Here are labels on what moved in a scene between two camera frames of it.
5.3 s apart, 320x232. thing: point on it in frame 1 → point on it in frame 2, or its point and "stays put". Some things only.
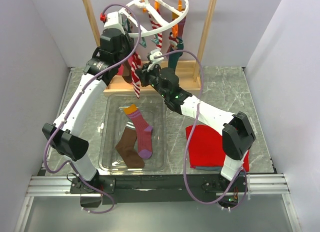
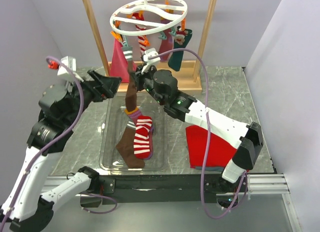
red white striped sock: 134,60 → 141,145
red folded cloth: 205,149 stays put
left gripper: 127,38 → 103,87
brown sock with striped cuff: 126,148 stays put
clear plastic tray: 152,109 stays put
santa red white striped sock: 156,25 → 136,16
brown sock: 126,72 → 131,87
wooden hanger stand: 188,74 stays put
